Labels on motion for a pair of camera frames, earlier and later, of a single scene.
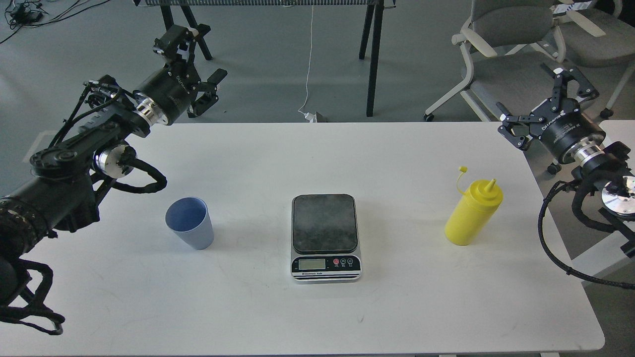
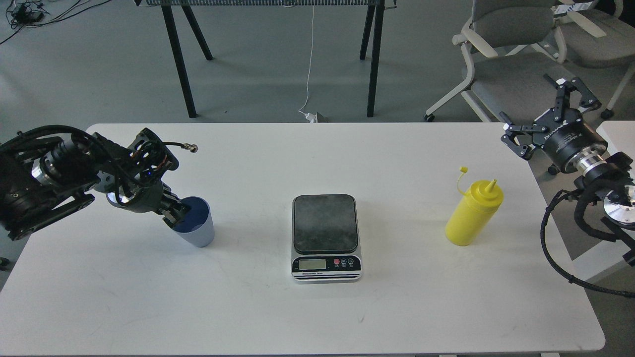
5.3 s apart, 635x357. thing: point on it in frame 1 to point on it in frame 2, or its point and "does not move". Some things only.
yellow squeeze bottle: x=480 y=200 does not move
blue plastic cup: x=189 y=218 does not move
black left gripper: x=168 y=95 to x=136 y=186
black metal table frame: x=372 y=37 does not move
